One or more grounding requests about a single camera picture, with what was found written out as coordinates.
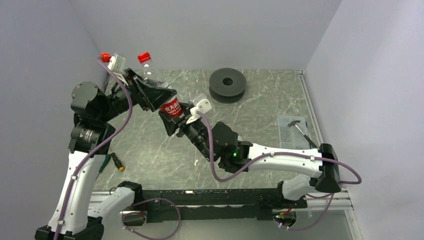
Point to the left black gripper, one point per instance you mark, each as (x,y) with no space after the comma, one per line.
(154,96)

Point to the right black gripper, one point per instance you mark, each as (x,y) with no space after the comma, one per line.
(172,124)

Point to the clear bottle red label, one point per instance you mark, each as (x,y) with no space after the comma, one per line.
(172,107)

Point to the red bottle cap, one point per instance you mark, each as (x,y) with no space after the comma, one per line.
(144,57)

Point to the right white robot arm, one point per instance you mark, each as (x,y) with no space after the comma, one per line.
(315,168)

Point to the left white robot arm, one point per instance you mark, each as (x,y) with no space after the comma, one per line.
(89,144)

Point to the black yellow screwdriver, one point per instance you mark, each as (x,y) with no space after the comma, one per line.
(117,162)

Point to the black round disc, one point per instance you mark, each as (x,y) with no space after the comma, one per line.
(227,85)

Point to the clear plastic tray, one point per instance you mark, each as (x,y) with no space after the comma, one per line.
(291,137)

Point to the hammer in tray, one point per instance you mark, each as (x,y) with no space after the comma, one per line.
(295,123)

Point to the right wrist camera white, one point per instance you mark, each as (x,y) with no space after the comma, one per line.
(198,103)

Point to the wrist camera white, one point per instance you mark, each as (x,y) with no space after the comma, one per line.
(116,63)
(198,103)

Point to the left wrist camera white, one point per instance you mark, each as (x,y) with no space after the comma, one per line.
(116,63)

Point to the green handled screwdriver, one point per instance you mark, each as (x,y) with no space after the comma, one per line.
(104,163)

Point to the black base frame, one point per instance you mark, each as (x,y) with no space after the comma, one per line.
(210,204)

